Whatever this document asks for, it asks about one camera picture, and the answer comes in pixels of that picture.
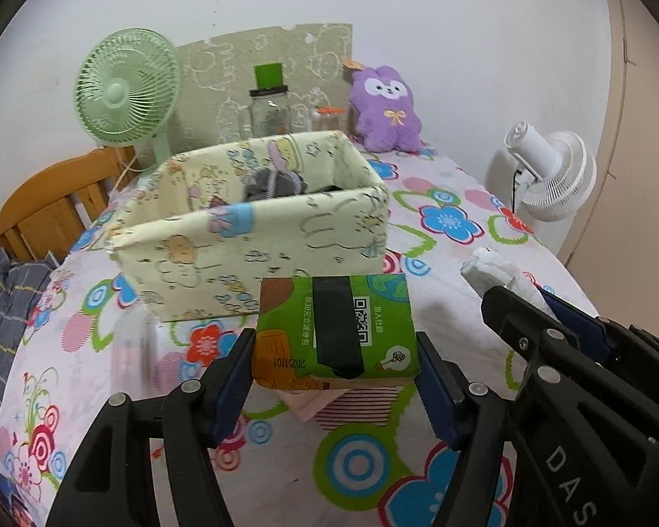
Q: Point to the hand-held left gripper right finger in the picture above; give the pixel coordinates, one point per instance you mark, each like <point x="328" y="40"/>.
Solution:
<point x="433" y="392"/>

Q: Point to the beige door frame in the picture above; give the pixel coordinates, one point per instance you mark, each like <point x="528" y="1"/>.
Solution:
<point x="637" y="121"/>

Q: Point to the grey plaid pillow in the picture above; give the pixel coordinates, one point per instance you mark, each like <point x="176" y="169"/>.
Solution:
<point x="5" y="307"/>

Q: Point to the purple plush rabbit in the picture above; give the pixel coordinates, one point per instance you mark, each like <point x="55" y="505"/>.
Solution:
<point x="387" y="110"/>

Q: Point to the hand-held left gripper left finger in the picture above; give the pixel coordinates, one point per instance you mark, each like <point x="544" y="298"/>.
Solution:
<point x="233" y="381"/>

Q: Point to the cotton swab container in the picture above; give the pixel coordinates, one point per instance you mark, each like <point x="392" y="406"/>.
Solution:
<point x="328" y="121"/>

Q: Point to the yellow printed fabric box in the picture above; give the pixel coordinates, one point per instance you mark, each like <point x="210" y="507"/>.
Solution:
<point x="197" y="252"/>

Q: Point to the pink striped cloth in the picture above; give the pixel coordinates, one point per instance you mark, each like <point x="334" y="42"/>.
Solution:
<point x="357" y="403"/>

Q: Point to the wooden bed headboard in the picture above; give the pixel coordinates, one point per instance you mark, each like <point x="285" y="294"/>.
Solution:
<point x="44" y="208"/>

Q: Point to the white standing fan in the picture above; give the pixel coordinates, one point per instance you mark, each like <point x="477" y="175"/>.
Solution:
<point x="554" y="170"/>

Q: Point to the glass jar with green lid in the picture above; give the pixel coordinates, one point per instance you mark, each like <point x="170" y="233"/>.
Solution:
<point x="269" y="115"/>

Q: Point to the grey plush toy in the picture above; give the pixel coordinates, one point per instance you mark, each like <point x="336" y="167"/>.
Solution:
<point x="274" y="184"/>

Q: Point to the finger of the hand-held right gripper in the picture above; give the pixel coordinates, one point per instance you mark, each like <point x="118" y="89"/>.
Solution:
<point x="587" y="329"/>
<point x="560" y="411"/>

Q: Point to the green patterned board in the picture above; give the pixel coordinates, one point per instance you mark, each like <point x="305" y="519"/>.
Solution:
<point x="219" y="66"/>

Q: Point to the white cloth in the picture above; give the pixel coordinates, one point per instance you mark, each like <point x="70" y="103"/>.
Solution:
<point x="494" y="269"/>

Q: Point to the green desk fan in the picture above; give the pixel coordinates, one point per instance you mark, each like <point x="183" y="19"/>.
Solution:
<point x="121" y="93"/>

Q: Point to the green tissue pack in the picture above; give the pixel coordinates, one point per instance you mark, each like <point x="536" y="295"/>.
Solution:
<point x="329" y="329"/>

